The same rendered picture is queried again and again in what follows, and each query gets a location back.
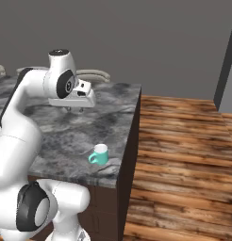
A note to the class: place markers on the dark brown island cabinet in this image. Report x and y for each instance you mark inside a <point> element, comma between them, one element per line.
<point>129,175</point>

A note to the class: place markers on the teal mug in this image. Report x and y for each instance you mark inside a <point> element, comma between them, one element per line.
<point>101,155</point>

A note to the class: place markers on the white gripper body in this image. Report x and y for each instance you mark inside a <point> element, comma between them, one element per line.
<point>70,102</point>

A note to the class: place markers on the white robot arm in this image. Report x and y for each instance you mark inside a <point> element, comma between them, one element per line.
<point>17,147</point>

